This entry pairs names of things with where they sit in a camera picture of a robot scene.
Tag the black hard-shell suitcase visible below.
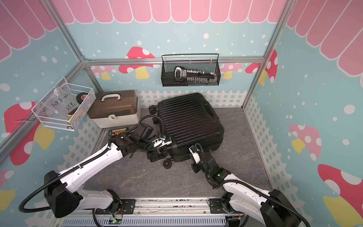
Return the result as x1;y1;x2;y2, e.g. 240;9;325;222
147;93;225;168

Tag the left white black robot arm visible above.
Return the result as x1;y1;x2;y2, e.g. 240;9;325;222
19;116;171;218

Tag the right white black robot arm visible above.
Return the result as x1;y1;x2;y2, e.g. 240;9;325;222
189;143;310;227

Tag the black charging board with connectors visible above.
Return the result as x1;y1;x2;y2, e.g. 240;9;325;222
108;127;130;139

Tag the brown lid white toolbox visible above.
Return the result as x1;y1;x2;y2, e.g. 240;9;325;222
88;90;141;128

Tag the black tape roll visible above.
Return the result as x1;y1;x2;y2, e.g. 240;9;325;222
76;92;88;104

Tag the yellow black tool in bin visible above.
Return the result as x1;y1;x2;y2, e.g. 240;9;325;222
67;108;84;125

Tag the socket wrench set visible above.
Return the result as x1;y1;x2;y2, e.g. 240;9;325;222
174;67;219;86

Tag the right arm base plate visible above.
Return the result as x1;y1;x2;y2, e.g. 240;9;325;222
207;198;243;214

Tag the aluminium mounting rail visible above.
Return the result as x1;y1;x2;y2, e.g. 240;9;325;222
53;197;284;227

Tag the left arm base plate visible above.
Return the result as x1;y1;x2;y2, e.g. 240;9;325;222
95;199;136;215

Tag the clear acrylic wall bin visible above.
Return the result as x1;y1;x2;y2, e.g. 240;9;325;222
31;78;96;131

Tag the black wire mesh basket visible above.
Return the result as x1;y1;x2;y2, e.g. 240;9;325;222
161;54;221;87

